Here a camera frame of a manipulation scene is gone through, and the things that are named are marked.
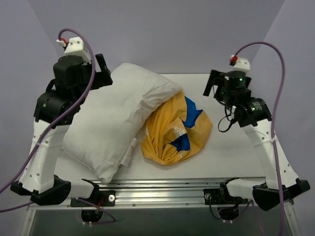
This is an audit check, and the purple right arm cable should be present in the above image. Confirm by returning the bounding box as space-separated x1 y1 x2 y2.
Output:
232 41 287 236

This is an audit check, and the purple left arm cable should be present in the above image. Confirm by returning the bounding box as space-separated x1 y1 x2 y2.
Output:
0 29 116 225

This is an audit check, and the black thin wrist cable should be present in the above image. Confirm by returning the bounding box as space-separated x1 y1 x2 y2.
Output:
218 105 237 133

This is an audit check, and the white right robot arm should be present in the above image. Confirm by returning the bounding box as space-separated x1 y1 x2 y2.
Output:
203 70 311 211

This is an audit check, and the white pillow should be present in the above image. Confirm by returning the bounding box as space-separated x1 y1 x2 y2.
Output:
63 63 182 184

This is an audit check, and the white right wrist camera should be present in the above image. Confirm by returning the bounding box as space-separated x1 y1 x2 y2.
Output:
230 55 251 73

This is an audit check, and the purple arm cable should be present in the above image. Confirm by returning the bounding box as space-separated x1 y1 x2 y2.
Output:
0 29 116 225
232 41 287 236

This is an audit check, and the yellow and blue Mickey pillowcase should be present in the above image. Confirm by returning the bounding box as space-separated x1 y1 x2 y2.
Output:
141 91 213 166

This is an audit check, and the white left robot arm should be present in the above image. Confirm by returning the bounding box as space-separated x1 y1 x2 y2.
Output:
10 54 113 206

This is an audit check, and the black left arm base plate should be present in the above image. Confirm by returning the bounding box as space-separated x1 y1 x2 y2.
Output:
70 190 116 223

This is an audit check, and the aluminium table frame rail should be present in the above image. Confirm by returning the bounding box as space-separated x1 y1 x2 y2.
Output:
20 72 302 236

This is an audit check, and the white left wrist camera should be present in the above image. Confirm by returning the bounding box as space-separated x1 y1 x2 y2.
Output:
56 37 92 64

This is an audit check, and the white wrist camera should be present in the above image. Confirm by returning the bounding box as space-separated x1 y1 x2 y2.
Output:
230 55 251 73
56 37 92 64

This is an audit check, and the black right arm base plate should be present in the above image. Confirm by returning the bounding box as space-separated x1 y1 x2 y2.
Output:
203 188 249 222

